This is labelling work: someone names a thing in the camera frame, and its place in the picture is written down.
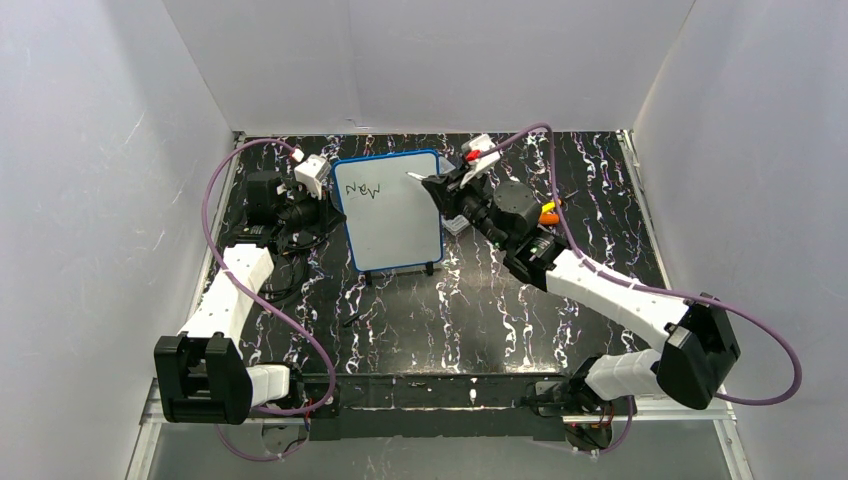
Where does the blue framed whiteboard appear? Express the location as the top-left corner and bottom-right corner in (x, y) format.
(331, 149), (444, 272)

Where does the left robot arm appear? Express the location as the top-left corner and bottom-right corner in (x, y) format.
(154, 171), (345, 425)

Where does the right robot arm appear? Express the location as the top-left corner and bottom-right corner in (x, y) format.
(420, 173), (740, 410)

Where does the whiteboard metal stand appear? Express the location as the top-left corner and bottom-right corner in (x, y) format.
(361, 262), (439, 286)

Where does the clear plastic screw box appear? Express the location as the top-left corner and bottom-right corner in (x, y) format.
(442, 215), (470, 236)

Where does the black marker cap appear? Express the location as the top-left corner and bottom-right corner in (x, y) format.
(342, 315), (361, 328)

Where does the black coiled cable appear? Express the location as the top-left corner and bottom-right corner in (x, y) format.
(261, 245), (313, 306)

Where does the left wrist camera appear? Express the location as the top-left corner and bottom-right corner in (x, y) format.
(291, 148), (331, 200)

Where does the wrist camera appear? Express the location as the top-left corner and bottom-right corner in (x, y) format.
(291, 148), (331, 200)
(460, 134), (501, 187)

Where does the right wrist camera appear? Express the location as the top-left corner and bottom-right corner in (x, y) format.
(460, 134), (501, 187)

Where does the yellow handled screwdriver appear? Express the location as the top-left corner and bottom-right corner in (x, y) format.
(541, 191), (577, 215)

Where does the orange handled screwdriver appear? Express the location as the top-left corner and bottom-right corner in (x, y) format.
(538, 212), (560, 226)

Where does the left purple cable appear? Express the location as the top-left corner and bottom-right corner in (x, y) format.
(201, 138), (338, 463)

